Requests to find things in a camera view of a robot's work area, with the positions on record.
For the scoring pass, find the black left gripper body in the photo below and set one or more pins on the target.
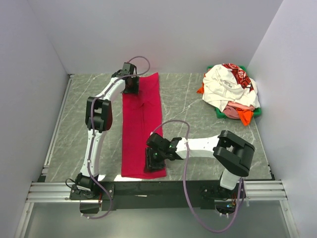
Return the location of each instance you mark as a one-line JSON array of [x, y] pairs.
[[134, 88]]

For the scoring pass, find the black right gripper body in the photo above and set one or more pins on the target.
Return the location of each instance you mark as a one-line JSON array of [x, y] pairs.
[[155, 159]]

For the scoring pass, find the magenta red t shirt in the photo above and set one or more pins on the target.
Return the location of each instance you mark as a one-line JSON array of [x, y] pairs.
[[142, 113]]

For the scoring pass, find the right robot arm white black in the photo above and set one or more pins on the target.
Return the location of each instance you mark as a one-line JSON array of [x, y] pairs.
[[232, 151]]

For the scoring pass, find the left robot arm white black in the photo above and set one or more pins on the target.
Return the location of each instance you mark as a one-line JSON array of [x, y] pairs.
[[98, 120]]

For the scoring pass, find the black base beam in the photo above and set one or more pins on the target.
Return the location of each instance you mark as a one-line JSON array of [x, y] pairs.
[[204, 194]]

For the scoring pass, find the pink t shirt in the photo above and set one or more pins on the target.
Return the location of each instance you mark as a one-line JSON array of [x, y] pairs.
[[237, 111]]

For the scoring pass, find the orange t shirt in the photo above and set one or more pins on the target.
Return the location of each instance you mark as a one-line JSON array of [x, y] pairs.
[[235, 100]]

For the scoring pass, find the red white printed t shirt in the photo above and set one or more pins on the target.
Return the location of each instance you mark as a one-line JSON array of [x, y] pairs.
[[240, 75]]

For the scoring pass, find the green plastic laundry basket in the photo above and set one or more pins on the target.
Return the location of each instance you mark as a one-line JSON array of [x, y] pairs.
[[257, 111]]

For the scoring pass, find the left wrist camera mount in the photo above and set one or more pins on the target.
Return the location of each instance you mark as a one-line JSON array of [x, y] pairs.
[[128, 69]]

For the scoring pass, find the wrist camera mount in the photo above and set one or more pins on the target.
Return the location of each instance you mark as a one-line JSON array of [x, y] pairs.
[[128, 69], [156, 141]]

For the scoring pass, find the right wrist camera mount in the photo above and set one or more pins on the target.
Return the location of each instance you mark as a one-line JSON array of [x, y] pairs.
[[156, 141]]

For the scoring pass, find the aluminium rail frame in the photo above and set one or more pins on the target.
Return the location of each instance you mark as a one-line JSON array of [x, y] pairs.
[[49, 213]]

